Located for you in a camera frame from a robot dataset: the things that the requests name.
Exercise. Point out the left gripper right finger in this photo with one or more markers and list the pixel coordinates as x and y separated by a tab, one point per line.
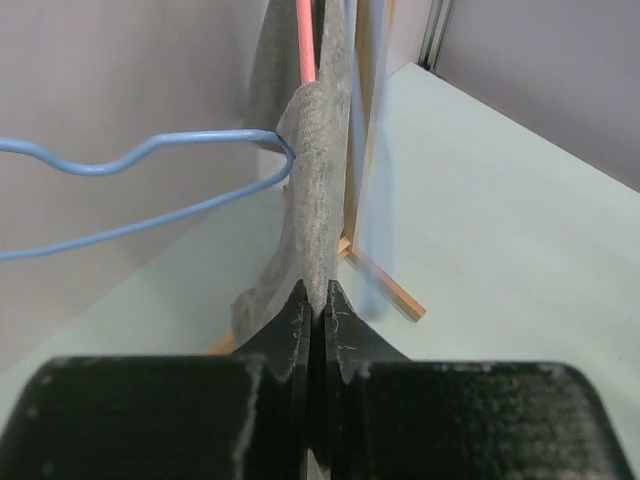
389	417

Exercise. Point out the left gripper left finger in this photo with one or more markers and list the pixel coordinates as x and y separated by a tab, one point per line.
236	416

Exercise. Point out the grey t shirt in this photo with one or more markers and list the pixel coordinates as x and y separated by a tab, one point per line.
314	120

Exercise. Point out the pink wire hanger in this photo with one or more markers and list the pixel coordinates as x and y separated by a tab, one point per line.
304	12

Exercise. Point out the wooden clothes rack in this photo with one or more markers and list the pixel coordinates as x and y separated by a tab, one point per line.
319	78

